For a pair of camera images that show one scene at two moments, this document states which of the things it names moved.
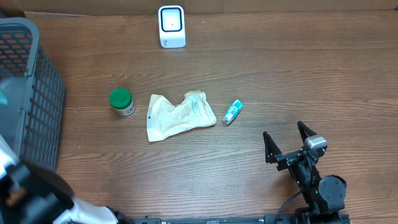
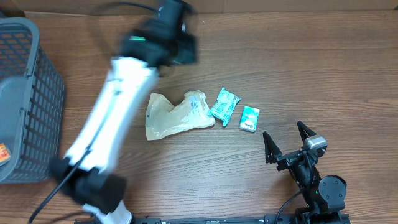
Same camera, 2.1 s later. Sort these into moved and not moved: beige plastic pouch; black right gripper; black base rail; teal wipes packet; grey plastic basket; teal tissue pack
Moved: teal tissue pack; teal wipes packet
Not moved: beige plastic pouch; black right gripper; grey plastic basket; black base rail
